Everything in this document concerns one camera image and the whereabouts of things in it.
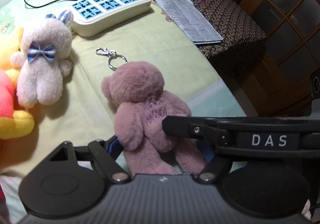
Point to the brown patterned cloth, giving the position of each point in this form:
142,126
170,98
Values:
237,31

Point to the light grey rabbit plush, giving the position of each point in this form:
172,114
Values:
42,76

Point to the silver keyring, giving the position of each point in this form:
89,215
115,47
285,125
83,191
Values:
106,51

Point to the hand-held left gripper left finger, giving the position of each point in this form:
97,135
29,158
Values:
112,146

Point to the printed paper sheets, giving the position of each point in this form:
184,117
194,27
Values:
190,19

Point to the wooden door with glass panes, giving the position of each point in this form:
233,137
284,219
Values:
287,26

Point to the white and blue power strip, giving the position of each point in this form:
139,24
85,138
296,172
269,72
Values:
105,23

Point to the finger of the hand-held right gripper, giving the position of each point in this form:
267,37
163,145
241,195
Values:
185,126

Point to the yellow and pink plush toy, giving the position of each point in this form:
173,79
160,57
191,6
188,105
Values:
10,119

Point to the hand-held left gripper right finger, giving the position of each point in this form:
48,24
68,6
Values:
210,171

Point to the pink bear plush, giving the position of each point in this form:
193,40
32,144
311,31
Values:
140,89

